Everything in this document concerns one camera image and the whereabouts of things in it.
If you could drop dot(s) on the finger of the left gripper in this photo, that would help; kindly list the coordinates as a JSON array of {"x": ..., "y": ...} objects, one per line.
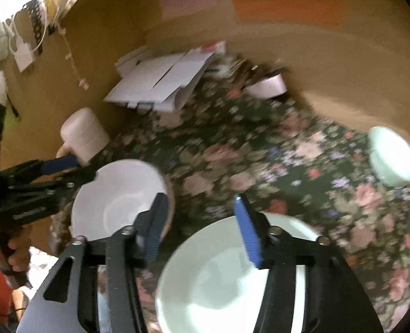
[{"x": 54, "y": 166}]

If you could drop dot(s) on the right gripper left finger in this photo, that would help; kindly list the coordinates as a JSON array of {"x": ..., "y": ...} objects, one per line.
[{"x": 67, "y": 299}]

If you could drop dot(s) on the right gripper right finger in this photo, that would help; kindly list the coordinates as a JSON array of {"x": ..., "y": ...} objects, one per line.
[{"x": 309, "y": 287}]

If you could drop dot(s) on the white bowl with black spots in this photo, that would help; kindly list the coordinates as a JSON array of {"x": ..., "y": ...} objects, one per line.
[{"x": 120, "y": 191}]

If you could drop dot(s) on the mint green plate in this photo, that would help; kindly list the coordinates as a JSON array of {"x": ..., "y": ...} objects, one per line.
[{"x": 209, "y": 285}]

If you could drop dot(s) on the person's left hand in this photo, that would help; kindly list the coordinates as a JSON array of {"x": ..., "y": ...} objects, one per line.
[{"x": 19, "y": 244}]

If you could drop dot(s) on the beige plastic jar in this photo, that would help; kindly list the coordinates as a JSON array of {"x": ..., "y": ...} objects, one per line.
[{"x": 83, "y": 136}]

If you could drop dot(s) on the white paper stack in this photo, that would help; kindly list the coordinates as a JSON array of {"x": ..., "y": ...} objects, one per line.
[{"x": 163, "y": 84}]

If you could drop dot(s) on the mint green bowl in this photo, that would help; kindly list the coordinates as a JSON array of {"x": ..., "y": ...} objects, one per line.
[{"x": 389, "y": 156}]

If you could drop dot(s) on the black lace headband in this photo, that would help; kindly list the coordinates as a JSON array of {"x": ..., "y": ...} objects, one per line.
[{"x": 36, "y": 12}]

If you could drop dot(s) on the floral dark tablecloth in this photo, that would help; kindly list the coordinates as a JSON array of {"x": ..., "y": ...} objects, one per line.
[{"x": 287, "y": 161}]

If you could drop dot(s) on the small white box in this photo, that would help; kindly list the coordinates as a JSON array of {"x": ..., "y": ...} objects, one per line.
[{"x": 267, "y": 88}]

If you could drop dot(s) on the orange sticky note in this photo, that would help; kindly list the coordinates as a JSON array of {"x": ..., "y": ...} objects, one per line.
[{"x": 326, "y": 14}]

